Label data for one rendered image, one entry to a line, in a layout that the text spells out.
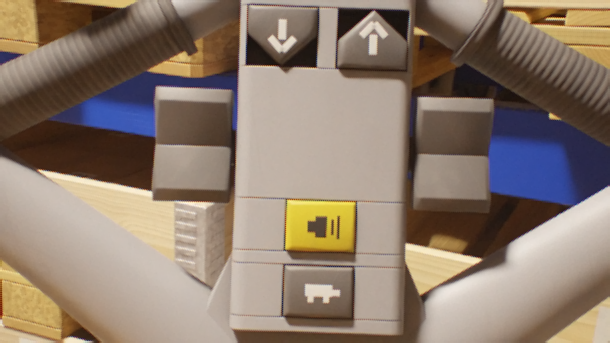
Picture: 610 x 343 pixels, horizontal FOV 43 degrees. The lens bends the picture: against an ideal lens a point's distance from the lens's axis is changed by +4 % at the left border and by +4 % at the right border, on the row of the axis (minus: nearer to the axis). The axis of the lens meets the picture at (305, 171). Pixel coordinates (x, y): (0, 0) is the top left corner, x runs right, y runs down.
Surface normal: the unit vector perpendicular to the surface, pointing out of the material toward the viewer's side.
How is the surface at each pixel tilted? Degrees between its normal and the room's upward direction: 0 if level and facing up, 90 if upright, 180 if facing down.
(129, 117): 90
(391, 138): 74
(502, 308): 68
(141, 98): 90
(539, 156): 90
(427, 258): 90
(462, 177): 57
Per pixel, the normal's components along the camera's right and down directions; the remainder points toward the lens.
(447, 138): 0.01, 0.29
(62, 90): 0.27, 0.50
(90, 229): 0.28, -0.33
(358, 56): 0.02, 0.00
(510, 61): -0.22, 0.38
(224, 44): 0.91, 0.15
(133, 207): -0.43, 0.24
